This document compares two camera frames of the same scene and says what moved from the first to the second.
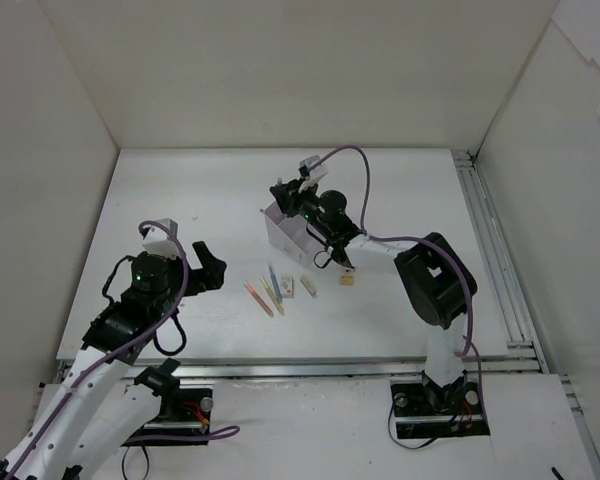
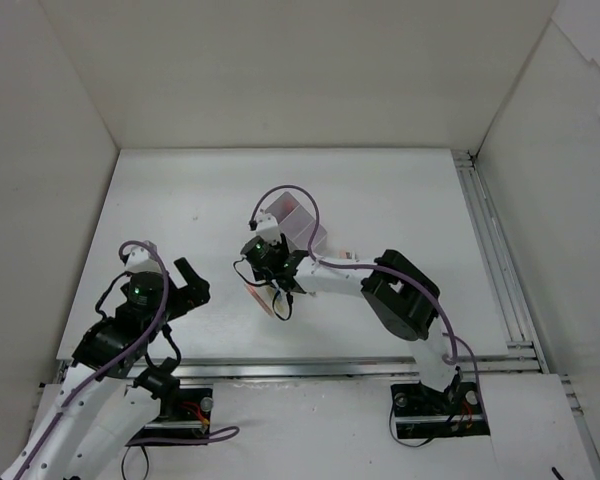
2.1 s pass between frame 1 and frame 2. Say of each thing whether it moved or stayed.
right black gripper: moved
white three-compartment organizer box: stayed
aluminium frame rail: stayed
